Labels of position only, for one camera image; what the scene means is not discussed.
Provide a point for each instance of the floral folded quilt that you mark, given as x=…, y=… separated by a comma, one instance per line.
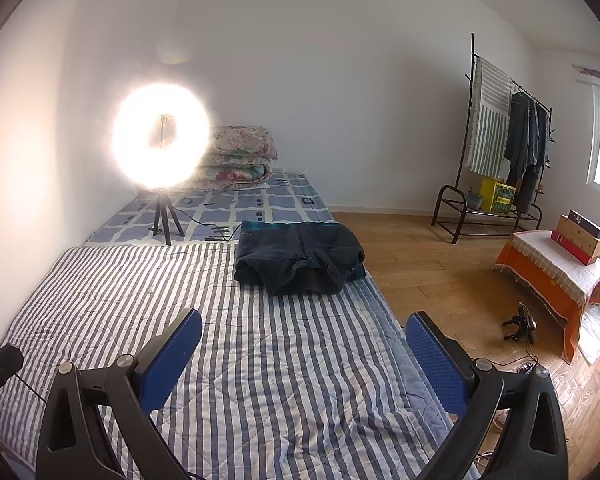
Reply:
x=230, y=177
x=235, y=160
x=240, y=140

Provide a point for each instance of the blue checked bed sheet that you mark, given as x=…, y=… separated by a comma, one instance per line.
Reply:
x=280, y=205

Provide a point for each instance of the red box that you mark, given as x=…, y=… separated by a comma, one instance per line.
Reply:
x=572, y=252

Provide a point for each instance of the white lace table cover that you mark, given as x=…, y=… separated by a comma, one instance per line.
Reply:
x=555, y=265

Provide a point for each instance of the black tripod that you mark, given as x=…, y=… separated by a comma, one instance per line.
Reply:
x=161, y=215

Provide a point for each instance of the small grey pot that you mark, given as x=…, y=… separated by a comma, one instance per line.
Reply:
x=475, y=201

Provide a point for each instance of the small black gadget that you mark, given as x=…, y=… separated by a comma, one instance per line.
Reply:
x=522, y=322

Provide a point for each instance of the orange cloth covered table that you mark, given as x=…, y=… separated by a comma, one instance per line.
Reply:
x=575, y=320

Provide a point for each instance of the dark hanging coat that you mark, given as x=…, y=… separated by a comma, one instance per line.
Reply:
x=537, y=170

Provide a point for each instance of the green striped hanging towel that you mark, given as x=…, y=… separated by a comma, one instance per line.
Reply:
x=490, y=125

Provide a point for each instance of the yellow box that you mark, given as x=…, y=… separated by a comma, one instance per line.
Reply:
x=497, y=197

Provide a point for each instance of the grey white striped quilt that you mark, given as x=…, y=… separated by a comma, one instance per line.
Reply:
x=280, y=360

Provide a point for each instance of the black clothes rack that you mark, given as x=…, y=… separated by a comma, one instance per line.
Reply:
x=472, y=47

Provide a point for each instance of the dark flat box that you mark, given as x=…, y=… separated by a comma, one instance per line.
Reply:
x=585, y=222

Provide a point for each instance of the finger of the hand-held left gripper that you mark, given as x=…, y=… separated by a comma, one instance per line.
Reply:
x=0, y=365

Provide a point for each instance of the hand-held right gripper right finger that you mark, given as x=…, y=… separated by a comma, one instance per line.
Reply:
x=437, y=360

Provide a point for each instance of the teal plaid fleece blanket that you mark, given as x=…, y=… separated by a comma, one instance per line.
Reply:
x=300, y=255

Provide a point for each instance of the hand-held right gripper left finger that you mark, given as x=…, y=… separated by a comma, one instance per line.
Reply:
x=172, y=355

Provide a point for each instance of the clear plastic sheet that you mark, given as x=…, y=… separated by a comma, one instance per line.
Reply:
x=597, y=330

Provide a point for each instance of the blue denim garment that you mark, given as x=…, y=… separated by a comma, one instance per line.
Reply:
x=519, y=135

